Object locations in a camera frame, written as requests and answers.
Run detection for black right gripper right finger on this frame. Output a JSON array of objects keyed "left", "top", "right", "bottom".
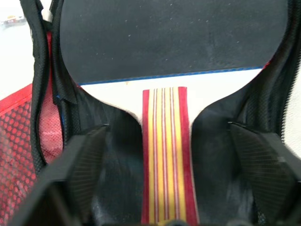
[{"left": 228, "top": 121, "right": 301, "bottom": 226}]

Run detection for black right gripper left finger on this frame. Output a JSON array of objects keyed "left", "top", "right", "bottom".
[{"left": 9, "top": 124, "right": 109, "bottom": 226}]

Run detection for red and black paddle case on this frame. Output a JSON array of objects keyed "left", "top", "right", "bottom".
[{"left": 0, "top": 0, "right": 301, "bottom": 226}]

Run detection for black rubber table tennis paddle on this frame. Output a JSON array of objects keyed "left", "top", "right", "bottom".
[{"left": 59, "top": 0, "right": 290, "bottom": 226}]

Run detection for small colourful background objects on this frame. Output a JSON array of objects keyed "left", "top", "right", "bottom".
[{"left": 1, "top": 15, "right": 25, "bottom": 25}]

